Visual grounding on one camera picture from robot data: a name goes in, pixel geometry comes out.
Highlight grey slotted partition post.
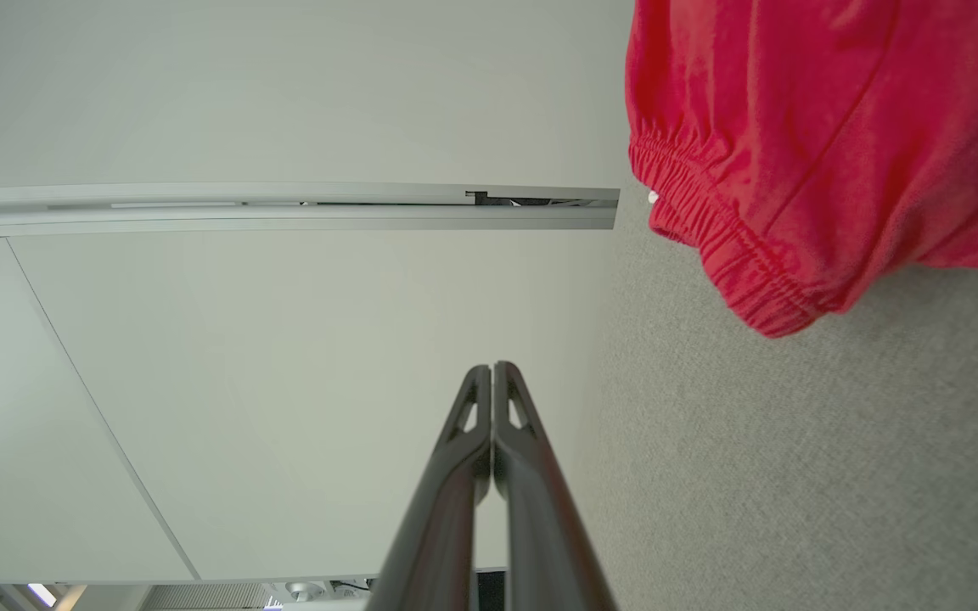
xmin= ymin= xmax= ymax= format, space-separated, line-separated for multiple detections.
xmin=0 ymin=181 xmax=621 ymax=238

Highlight red Bulls basketball shorts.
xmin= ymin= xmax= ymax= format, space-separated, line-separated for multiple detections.
xmin=625 ymin=0 xmax=978 ymax=339

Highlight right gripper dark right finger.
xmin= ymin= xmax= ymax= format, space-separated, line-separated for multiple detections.
xmin=493 ymin=361 xmax=617 ymax=611

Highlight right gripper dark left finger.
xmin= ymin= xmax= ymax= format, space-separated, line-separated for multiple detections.
xmin=366 ymin=365 xmax=492 ymax=611

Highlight grey fabric sofa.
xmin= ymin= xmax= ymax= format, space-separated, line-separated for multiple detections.
xmin=574 ymin=153 xmax=978 ymax=611

